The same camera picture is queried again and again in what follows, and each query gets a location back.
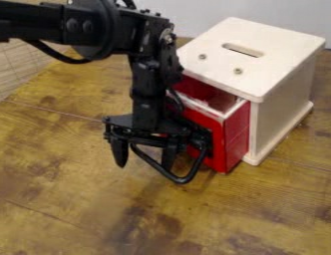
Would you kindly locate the white wooden box cabinet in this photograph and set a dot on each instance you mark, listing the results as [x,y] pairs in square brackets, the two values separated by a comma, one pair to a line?
[264,64]

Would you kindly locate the black metal drawer handle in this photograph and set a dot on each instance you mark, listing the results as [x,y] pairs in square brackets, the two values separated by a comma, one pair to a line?
[172,172]

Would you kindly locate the woven mat at left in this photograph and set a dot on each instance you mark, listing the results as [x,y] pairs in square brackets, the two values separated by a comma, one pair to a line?
[22,62]

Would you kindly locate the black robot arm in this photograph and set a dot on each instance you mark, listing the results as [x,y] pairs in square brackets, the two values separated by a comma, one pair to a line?
[89,30]

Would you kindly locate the red drawer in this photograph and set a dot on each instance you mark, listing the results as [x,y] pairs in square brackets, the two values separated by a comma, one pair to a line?
[223,114]

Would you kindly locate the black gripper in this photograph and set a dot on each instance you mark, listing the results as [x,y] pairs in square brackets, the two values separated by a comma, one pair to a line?
[156,124]

